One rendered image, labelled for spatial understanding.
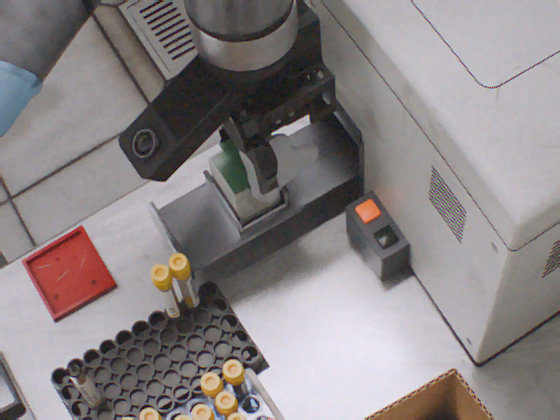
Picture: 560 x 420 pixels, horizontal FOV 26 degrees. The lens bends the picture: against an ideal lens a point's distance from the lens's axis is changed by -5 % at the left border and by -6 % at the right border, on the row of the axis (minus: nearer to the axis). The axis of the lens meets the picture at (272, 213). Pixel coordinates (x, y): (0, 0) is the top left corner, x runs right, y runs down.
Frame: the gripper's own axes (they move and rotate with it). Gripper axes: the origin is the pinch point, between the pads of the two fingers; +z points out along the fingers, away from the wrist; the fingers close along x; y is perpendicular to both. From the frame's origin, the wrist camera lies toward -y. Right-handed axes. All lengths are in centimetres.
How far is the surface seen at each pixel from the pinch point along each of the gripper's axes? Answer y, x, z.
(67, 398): -22.7, -6.5, 8.5
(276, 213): 1.2, -2.8, 4.5
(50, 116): -6, 75, 97
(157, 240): -8.2, 2.5, 9.0
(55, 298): -19.1, 2.5, 8.8
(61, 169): -9, 64, 96
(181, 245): -7.0, -0.8, 5.0
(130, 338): -14.9, -4.8, 7.9
